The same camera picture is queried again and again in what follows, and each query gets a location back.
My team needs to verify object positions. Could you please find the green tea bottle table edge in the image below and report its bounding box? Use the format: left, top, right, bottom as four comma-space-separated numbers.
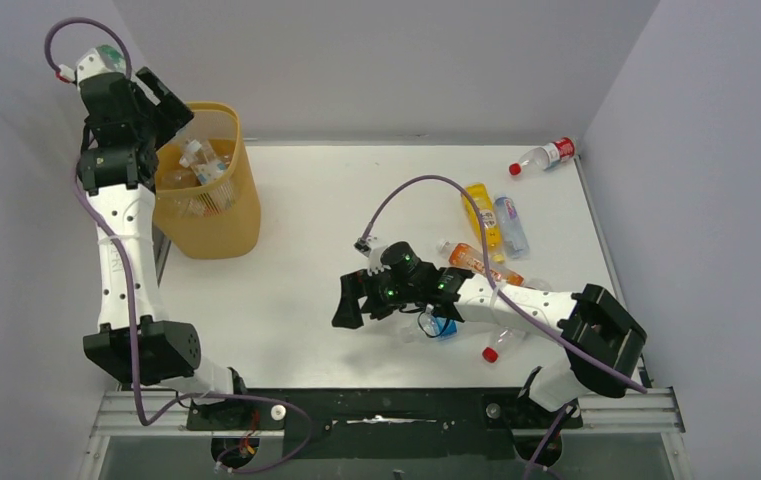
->
97, 44, 126, 71

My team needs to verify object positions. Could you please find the red cap bottle corner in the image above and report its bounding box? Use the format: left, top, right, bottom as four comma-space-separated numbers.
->
508, 137, 579, 177

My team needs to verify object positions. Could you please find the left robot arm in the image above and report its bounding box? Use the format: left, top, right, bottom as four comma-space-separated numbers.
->
75, 68, 238, 395

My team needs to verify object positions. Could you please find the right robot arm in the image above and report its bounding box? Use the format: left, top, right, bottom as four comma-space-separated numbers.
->
332, 237, 647, 427

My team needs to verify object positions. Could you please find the yellow mesh waste bin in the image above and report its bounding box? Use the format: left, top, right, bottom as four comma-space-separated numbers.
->
153, 101, 261, 259

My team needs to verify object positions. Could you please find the blue label clear bottle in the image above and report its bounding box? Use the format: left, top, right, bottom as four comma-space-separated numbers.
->
399, 313, 458, 343

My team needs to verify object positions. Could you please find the orange drink bottle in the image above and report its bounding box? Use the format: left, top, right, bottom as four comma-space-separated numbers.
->
436, 240, 525, 286

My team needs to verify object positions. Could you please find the yellow juice bottle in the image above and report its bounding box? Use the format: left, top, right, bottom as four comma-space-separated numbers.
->
461, 183, 505, 263

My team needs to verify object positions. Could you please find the small blue label bottle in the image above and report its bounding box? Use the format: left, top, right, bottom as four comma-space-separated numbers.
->
493, 193, 530, 259

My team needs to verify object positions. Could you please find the red label bottle near right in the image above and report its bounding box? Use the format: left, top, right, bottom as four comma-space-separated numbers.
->
481, 328, 527, 364

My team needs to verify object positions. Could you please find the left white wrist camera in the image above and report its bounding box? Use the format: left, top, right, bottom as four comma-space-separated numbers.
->
56, 46, 126, 84

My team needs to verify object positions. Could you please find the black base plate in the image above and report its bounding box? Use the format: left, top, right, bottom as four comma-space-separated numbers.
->
186, 387, 558, 460

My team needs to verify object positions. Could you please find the aluminium rail frame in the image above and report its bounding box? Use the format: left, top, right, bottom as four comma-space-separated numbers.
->
76, 387, 694, 479

